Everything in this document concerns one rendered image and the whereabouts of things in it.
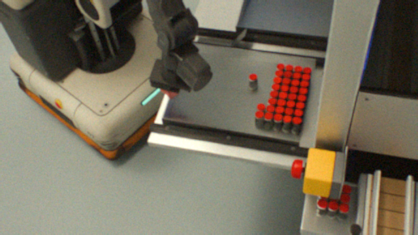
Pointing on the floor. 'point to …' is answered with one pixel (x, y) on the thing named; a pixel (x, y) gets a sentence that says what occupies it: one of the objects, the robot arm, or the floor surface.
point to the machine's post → (343, 70)
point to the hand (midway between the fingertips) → (172, 94)
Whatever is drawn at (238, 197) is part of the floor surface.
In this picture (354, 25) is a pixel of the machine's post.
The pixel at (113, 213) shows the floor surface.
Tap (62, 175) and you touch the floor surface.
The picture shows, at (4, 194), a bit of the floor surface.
